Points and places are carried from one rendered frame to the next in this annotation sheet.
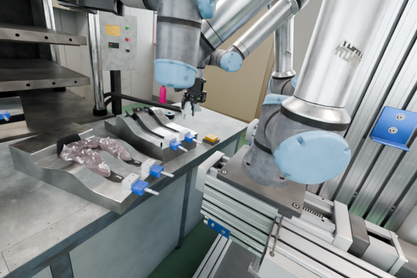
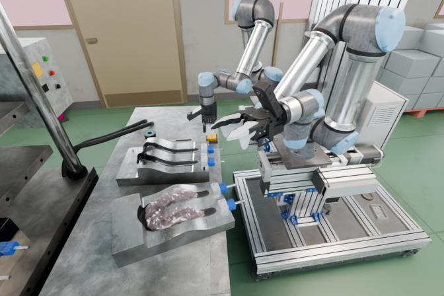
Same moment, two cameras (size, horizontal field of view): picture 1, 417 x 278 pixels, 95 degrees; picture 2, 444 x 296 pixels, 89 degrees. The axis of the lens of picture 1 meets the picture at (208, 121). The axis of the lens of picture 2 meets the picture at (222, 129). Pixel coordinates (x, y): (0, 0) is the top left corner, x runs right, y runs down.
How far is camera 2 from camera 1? 75 cm
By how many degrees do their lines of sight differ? 33
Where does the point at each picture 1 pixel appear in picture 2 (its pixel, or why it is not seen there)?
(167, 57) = (304, 138)
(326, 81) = (351, 115)
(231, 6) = (298, 87)
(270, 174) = (312, 152)
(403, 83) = not seen: hidden behind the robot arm
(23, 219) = (191, 277)
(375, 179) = not seen: hidden behind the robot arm
